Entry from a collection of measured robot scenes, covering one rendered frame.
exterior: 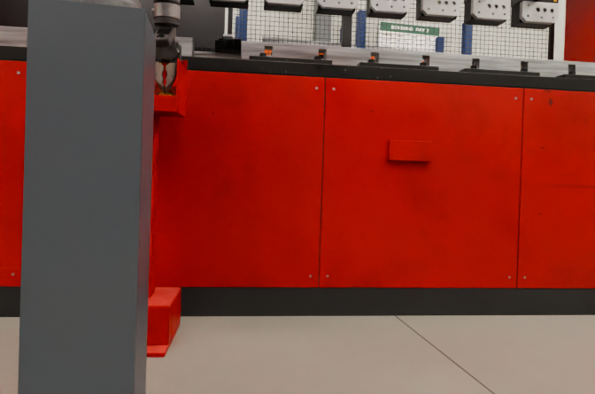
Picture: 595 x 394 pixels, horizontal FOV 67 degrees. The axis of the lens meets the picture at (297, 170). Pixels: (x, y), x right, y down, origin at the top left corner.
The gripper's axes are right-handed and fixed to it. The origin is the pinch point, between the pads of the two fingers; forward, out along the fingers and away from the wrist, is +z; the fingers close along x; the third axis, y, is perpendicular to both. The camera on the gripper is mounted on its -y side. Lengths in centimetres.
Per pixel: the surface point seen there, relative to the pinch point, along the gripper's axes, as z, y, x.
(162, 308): 61, -14, -3
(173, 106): 5.3, -7.0, -3.8
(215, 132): 12.4, 17.4, -13.4
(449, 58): -19, 34, -100
